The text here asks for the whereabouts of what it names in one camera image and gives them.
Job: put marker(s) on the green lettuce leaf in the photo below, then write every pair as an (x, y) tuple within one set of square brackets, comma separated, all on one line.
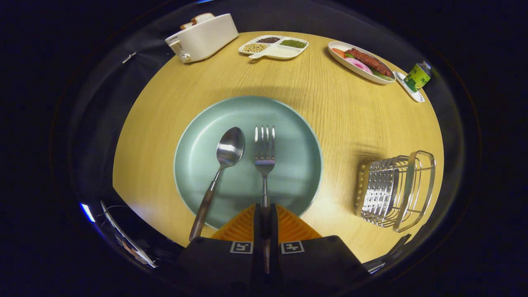
[(383, 76)]

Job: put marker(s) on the white divided dish with beans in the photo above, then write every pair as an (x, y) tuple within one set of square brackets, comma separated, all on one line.
[(284, 51)]

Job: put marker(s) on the open laptop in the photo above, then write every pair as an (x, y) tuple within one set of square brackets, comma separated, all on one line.
[(128, 243)]

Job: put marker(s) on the green label drink bottle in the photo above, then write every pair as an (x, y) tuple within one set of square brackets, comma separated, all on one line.
[(416, 77)]

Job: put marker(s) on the silver cloth clip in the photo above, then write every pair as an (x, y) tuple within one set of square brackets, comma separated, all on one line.
[(129, 57)]

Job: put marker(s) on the large toast bread slice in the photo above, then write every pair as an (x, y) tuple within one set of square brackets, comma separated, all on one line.
[(203, 17)]

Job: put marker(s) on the small toast bread slice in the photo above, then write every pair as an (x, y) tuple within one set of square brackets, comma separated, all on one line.
[(186, 25)]

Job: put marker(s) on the pink round food slice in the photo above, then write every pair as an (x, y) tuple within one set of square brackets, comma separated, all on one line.
[(358, 65)]

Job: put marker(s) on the small white rectangular tray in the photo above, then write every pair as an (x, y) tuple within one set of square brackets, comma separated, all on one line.
[(414, 95)]

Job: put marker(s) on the pale green round plate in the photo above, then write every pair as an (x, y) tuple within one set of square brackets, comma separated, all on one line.
[(198, 165)]

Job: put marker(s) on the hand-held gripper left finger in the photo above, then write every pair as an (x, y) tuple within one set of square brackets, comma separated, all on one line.
[(222, 264)]

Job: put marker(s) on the white oval food plate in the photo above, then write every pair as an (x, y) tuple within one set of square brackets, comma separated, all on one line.
[(350, 68)]

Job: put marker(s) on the white toaster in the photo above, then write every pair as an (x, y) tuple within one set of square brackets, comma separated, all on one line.
[(206, 39)]

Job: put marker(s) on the brown cooked meat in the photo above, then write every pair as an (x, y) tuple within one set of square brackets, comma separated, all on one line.
[(369, 61)]

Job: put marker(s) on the red tomato slice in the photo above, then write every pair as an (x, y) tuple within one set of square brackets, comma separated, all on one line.
[(338, 52)]

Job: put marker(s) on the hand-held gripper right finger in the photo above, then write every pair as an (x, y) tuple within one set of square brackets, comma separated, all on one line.
[(313, 264)]

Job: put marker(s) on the lit computer monitor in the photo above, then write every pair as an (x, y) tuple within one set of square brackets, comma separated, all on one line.
[(87, 212)]

